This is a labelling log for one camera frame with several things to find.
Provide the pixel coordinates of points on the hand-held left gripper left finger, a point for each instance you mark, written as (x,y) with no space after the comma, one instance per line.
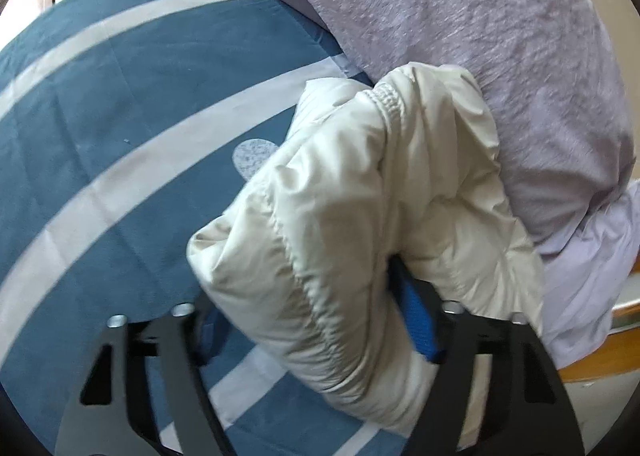
(210,336)

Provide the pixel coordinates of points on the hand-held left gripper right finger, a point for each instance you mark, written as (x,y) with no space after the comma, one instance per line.
(417,321)

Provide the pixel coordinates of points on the cream puffer jacket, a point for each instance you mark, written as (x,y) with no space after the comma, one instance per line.
(350,216)

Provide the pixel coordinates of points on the light lilac pillow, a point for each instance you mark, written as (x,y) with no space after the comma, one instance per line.
(585,286)

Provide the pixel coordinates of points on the blue striped bed sheet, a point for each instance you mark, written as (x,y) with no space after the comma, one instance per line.
(125,135)

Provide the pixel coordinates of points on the dark lilac pillow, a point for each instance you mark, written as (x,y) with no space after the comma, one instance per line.
(475,35)

